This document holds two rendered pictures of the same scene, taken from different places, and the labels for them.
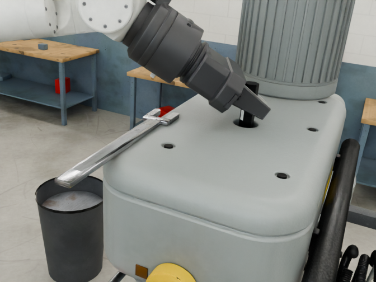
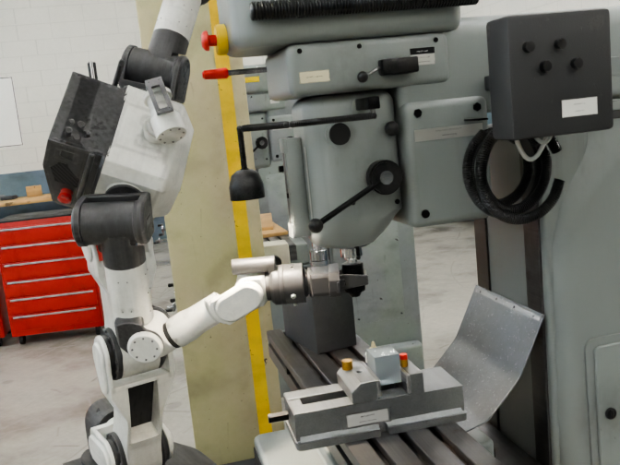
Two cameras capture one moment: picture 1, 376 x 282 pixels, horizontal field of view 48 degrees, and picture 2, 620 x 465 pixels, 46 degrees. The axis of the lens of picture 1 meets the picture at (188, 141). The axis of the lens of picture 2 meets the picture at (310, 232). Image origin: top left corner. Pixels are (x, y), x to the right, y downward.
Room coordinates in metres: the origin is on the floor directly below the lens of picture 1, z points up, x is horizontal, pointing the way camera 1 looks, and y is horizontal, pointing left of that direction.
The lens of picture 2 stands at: (-0.41, -1.32, 1.60)
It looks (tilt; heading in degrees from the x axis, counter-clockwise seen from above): 9 degrees down; 54
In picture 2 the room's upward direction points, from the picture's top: 6 degrees counter-clockwise
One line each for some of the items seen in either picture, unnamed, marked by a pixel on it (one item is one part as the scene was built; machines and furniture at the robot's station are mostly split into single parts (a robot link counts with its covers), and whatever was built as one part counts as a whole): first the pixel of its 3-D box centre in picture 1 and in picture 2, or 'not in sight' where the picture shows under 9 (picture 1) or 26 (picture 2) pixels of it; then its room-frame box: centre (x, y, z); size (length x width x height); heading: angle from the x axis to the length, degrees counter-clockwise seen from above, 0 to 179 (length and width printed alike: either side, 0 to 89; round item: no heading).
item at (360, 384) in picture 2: not in sight; (358, 381); (0.47, -0.21, 1.06); 0.12 x 0.06 x 0.04; 65
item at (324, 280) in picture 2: not in sight; (312, 282); (0.51, -0.03, 1.23); 0.13 x 0.12 x 0.10; 52
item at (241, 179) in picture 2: not in sight; (245, 183); (0.37, -0.02, 1.47); 0.07 x 0.07 x 0.06
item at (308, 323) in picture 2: not in sight; (315, 305); (0.75, 0.30, 1.07); 0.22 x 0.12 x 0.20; 79
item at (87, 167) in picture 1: (125, 141); not in sight; (0.47, 0.08, 1.89); 0.24 x 0.04 x 0.01; 159
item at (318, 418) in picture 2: not in sight; (372, 395); (0.49, -0.22, 1.02); 0.35 x 0.15 x 0.11; 155
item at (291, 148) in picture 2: not in sight; (294, 187); (0.48, -0.04, 1.45); 0.04 x 0.04 x 0.21; 67
